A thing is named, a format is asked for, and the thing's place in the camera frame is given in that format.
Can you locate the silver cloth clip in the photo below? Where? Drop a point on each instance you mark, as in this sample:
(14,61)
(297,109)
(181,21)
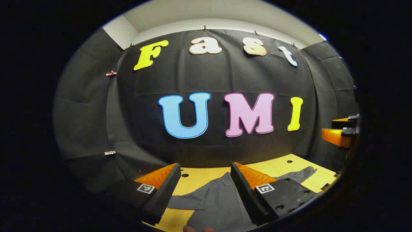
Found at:
(109,152)

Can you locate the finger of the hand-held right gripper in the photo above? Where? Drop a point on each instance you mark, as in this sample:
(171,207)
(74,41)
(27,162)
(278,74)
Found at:
(334,137)
(341,121)

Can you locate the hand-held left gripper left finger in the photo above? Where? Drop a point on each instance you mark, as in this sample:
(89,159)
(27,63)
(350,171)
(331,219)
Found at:
(167,190)

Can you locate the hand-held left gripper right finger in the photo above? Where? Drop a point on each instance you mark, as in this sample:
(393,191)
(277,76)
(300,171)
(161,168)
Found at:
(244,193)

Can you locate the grey table clamp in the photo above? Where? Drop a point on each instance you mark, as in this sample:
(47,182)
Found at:
(325,186)
(336,174)

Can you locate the copper cloth clip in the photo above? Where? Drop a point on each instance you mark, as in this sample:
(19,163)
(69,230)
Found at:
(111,73)

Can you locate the grey collared shirt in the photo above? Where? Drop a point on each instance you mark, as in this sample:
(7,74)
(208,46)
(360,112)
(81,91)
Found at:
(212,199)

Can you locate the black backdrop cloth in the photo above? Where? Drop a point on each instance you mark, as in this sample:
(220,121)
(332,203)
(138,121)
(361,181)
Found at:
(225,80)

